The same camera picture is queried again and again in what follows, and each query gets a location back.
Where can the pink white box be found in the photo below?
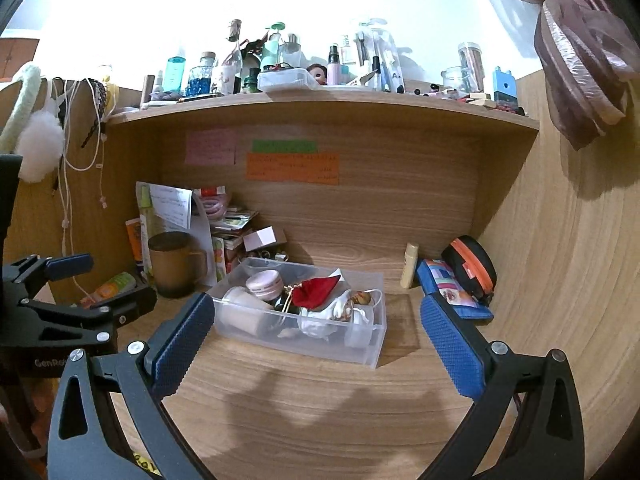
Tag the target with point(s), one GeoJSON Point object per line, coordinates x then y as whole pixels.
{"type": "Point", "coordinates": [265, 237]}

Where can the white curved board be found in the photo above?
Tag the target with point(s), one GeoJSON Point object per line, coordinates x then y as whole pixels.
{"type": "Point", "coordinates": [205, 240]}

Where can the green glass bottle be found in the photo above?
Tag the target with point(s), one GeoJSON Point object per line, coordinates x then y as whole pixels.
{"type": "Point", "coordinates": [282, 306]}

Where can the pile of small cosmetics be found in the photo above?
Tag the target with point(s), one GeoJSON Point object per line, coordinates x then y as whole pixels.
{"type": "Point", "coordinates": [480, 100]}

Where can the white fluffy pompom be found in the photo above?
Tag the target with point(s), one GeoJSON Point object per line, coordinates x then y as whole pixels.
{"type": "Point", "coordinates": [40, 147]}

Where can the pink bottle black cap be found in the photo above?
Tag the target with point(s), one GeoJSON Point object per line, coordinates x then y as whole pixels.
{"type": "Point", "coordinates": [334, 70]}

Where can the yellowish organza pouch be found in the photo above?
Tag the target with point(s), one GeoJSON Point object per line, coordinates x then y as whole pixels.
{"type": "Point", "coordinates": [361, 298]}

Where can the small orange tube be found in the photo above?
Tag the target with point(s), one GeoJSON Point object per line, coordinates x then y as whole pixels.
{"type": "Point", "coordinates": [133, 240]}

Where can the black hair band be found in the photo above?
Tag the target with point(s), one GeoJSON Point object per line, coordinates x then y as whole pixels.
{"type": "Point", "coordinates": [97, 105]}

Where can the doll head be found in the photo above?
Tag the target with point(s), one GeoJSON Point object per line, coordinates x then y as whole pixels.
{"type": "Point", "coordinates": [318, 72]}

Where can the tall clear canister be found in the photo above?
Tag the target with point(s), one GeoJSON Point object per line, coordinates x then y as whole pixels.
{"type": "Point", "coordinates": [470, 57]}

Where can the pale green tube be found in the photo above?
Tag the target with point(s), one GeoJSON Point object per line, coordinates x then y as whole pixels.
{"type": "Point", "coordinates": [145, 215]}

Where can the fruit print box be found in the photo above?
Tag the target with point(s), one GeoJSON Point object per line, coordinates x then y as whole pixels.
{"type": "Point", "coordinates": [222, 255]}

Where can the dark green bottle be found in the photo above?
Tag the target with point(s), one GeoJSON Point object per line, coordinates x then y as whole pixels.
{"type": "Point", "coordinates": [251, 82]}

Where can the clear bag of pens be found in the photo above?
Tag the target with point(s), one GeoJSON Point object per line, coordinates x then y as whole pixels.
{"type": "Point", "coordinates": [380, 55]}

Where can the pink round jar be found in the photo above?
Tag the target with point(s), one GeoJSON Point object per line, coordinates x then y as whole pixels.
{"type": "Point", "coordinates": [265, 284]}

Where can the brown mug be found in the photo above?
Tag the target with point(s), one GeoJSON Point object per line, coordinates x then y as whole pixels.
{"type": "Point", "coordinates": [170, 265]}

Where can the blue plastic sharpener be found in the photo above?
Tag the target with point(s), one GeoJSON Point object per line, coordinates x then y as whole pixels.
{"type": "Point", "coordinates": [504, 87]}

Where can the wooden shelf board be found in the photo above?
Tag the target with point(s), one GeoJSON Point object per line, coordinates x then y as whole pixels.
{"type": "Point", "coordinates": [325, 107]}

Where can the green sticky note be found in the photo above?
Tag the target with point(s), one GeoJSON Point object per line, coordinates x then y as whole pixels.
{"type": "Point", "coordinates": [284, 146]}

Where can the brown cardboard box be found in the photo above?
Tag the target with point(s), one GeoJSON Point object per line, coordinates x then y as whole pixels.
{"type": "Point", "coordinates": [17, 57]}

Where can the white printed mug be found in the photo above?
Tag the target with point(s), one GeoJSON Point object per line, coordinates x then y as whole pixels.
{"type": "Point", "coordinates": [225, 80]}

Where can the pile of colourful packets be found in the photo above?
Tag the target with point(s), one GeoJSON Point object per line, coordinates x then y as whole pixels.
{"type": "Point", "coordinates": [235, 217]}

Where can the black orange zipped case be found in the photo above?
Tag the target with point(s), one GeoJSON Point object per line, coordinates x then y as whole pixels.
{"type": "Point", "coordinates": [475, 260]}

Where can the pink sticky note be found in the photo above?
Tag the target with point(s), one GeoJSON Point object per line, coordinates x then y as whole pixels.
{"type": "Point", "coordinates": [210, 146]}

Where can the pink hair rings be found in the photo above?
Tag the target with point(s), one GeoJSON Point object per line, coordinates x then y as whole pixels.
{"type": "Point", "coordinates": [215, 207]}

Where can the clear plastic storage box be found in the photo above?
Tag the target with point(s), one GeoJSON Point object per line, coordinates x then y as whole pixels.
{"type": "Point", "coordinates": [320, 347]}

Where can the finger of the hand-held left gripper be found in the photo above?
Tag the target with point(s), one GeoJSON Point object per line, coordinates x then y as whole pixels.
{"type": "Point", "coordinates": [125, 307]}
{"type": "Point", "coordinates": [70, 266]}

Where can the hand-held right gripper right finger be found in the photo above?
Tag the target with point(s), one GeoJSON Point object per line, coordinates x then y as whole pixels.
{"type": "Point", "coordinates": [450, 345]}

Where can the mint pump bottle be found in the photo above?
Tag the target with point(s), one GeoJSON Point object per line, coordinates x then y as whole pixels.
{"type": "Point", "coordinates": [272, 52]}

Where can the blue pencil case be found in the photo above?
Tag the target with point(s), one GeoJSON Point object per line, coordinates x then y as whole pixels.
{"type": "Point", "coordinates": [450, 285]}

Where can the wooden desktop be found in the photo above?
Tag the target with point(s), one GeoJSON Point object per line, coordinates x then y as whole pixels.
{"type": "Point", "coordinates": [300, 410]}

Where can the white paper sheet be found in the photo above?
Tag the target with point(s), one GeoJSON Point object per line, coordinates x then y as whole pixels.
{"type": "Point", "coordinates": [172, 205]}

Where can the yellow printed packet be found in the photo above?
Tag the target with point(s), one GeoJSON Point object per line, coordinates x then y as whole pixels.
{"type": "Point", "coordinates": [145, 462]}

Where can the tall corked glass bottle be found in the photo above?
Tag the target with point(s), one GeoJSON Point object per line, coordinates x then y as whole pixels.
{"type": "Point", "coordinates": [235, 45]}

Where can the cardboard tube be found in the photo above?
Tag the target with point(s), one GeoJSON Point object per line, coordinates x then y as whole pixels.
{"type": "Point", "coordinates": [148, 87]}

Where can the orange green tube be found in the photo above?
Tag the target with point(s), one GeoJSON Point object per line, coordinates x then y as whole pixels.
{"type": "Point", "coordinates": [112, 287]}

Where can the short glass jar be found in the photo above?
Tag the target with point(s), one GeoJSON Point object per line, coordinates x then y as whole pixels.
{"type": "Point", "coordinates": [456, 81]}

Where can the pale yellow cream tube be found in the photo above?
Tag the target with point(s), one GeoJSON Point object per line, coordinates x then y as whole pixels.
{"type": "Point", "coordinates": [409, 265]}

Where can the clear glass bottle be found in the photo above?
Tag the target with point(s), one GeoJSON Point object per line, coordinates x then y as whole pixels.
{"type": "Point", "coordinates": [293, 52]}

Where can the purple curtain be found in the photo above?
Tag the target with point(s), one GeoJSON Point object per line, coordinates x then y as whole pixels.
{"type": "Point", "coordinates": [575, 60]}

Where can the blue bead jar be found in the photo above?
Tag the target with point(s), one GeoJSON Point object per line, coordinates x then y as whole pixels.
{"type": "Point", "coordinates": [201, 82]}

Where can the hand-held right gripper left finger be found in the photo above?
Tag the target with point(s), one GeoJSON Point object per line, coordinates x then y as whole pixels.
{"type": "Point", "coordinates": [185, 340]}

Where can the orange sticky note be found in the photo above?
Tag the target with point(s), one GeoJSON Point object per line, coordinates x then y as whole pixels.
{"type": "Point", "coordinates": [292, 167]}

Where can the red cloth pouch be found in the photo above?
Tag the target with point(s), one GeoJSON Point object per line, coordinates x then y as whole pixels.
{"type": "Point", "coordinates": [315, 291]}

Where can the clear lidded container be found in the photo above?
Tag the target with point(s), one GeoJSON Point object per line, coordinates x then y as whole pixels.
{"type": "Point", "coordinates": [287, 80]}

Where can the translucent plastic cup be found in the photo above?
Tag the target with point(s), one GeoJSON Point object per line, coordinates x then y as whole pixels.
{"type": "Point", "coordinates": [245, 305]}

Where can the teal liquid bottle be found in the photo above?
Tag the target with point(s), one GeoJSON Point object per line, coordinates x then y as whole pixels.
{"type": "Point", "coordinates": [175, 75]}

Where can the pale green headband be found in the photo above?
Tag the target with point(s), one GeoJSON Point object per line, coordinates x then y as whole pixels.
{"type": "Point", "coordinates": [22, 95]}

